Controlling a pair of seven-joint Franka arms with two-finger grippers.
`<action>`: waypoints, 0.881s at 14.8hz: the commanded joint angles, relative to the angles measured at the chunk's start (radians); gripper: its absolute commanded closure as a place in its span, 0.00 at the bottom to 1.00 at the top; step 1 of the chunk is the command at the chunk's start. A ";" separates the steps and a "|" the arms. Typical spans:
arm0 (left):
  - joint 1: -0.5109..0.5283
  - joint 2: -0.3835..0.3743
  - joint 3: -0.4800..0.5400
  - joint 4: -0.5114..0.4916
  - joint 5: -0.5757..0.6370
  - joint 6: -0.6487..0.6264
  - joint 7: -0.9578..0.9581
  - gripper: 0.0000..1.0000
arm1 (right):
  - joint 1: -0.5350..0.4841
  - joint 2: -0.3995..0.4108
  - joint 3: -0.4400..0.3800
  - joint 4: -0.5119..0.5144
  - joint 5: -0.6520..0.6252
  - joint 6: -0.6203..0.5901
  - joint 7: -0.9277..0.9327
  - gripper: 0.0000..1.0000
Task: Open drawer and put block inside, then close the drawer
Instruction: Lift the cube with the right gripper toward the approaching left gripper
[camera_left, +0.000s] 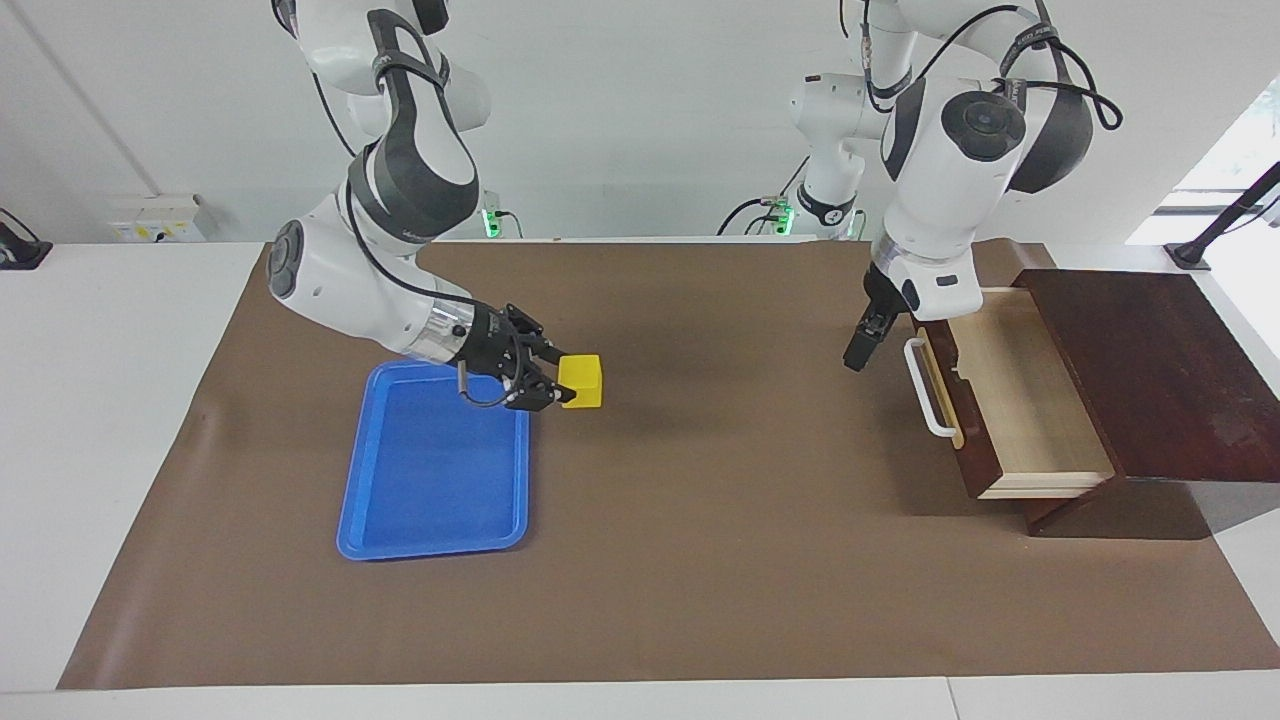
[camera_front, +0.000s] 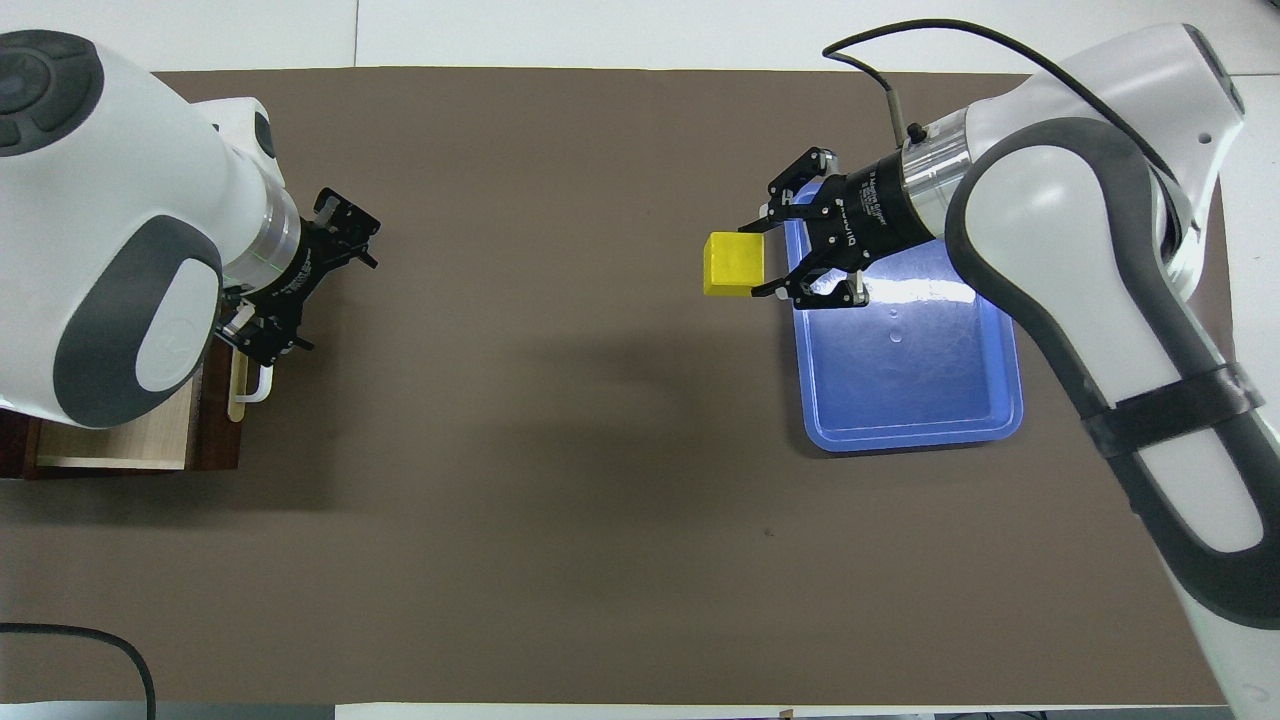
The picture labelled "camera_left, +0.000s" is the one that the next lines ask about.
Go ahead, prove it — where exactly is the yellow cube block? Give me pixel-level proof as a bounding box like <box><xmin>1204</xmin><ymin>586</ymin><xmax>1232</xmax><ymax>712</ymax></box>
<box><xmin>557</xmin><ymin>354</ymin><xmax>604</xmax><ymax>410</ymax></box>

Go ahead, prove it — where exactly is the black left base cable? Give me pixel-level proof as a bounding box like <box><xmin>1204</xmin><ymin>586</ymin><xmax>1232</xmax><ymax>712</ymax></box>
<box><xmin>716</xmin><ymin>150</ymin><xmax>813</xmax><ymax>238</ymax></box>

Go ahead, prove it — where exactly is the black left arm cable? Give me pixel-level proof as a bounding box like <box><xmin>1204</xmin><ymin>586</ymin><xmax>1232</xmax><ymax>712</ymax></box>
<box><xmin>858</xmin><ymin>0</ymin><xmax>1126</xmax><ymax>132</ymax></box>

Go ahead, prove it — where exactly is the brown table mat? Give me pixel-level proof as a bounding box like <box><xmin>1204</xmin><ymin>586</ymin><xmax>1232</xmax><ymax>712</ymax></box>
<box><xmin>57</xmin><ymin>238</ymin><xmax>1280</xmax><ymax>691</ymax></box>

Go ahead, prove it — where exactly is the wooden drawer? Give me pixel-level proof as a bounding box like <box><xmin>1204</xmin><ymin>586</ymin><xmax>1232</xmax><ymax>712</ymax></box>
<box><xmin>905</xmin><ymin>287</ymin><xmax>1117</xmax><ymax>501</ymax></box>

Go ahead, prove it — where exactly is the black table clamp mount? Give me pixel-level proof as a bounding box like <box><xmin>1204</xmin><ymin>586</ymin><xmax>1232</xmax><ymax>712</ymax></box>
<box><xmin>0</xmin><ymin>207</ymin><xmax>54</xmax><ymax>271</ymax></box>

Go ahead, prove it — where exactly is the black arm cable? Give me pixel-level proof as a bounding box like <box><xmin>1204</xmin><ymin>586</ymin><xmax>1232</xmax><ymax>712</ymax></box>
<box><xmin>858</xmin><ymin>0</ymin><xmax>1126</xmax><ymax>132</ymax></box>
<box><xmin>310</xmin><ymin>70</ymin><xmax>523</xmax><ymax>410</ymax></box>

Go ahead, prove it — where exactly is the white drawer handle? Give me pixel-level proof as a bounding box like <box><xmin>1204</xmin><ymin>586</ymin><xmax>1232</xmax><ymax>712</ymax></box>
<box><xmin>904</xmin><ymin>337</ymin><xmax>961</xmax><ymax>441</ymax></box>

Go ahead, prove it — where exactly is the bright window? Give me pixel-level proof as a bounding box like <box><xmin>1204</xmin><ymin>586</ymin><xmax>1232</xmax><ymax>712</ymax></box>
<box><xmin>1125</xmin><ymin>80</ymin><xmax>1280</xmax><ymax>247</ymax></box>

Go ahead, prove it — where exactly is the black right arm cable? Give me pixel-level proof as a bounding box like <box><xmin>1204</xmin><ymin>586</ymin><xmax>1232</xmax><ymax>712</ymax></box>
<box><xmin>310</xmin><ymin>70</ymin><xmax>523</xmax><ymax>410</ymax></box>

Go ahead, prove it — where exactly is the blue plastic tray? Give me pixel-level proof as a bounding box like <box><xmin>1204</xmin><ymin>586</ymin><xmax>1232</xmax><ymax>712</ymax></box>
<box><xmin>336</xmin><ymin>360</ymin><xmax>531</xmax><ymax>562</ymax></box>

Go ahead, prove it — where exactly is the dark wooden drawer cabinet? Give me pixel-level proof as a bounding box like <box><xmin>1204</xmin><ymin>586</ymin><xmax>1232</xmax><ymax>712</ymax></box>
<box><xmin>1010</xmin><ymin>268</ymin><xmax>1280</xmax><ymax>541</ymax></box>

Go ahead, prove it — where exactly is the white wall socket box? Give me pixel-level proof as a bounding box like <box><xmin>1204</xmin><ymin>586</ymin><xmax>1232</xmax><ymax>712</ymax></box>
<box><xmin>108</xmin><ymin>194</ymin><xmax>208</xmax><ymax>243</ymax></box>

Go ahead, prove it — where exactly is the black camera stand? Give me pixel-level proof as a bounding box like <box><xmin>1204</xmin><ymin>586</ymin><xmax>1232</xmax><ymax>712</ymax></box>
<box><xmin>1165</xmin><ymin>160</ymin><xmax>1280</xmax><ymax>273</ymax></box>

